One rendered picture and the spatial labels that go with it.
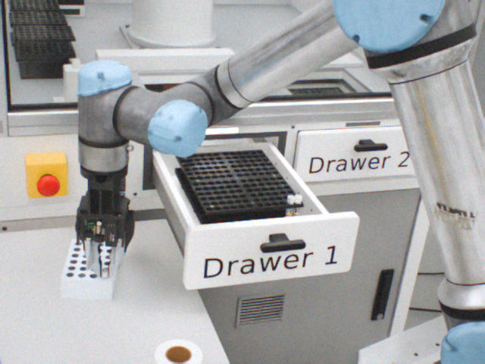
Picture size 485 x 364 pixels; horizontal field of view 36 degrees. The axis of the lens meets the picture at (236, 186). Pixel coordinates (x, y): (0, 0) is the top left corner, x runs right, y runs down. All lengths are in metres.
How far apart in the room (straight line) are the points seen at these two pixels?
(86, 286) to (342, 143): 0.61
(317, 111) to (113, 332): 0.62
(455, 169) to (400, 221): 0.96
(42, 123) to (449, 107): 0.81
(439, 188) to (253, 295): 0.95
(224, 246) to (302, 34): 0.36
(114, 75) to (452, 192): 0.48
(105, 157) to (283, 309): 0.81
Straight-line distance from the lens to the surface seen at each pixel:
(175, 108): 0.99
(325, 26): 0.97
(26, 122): 1.37
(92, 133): 1.07
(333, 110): 1.52
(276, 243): 1.15
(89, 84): 1.04
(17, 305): 1.26
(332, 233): 1.22
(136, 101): 1.02
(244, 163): 1.41
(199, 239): 1.14
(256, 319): 1.77
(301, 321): 1.81
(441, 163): 0.81
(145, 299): 1.26
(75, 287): 1.25
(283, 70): 1.01
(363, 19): 0.77
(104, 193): 1.12
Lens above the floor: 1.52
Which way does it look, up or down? 28 degrees down
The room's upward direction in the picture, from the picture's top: 6 degrees clockwise
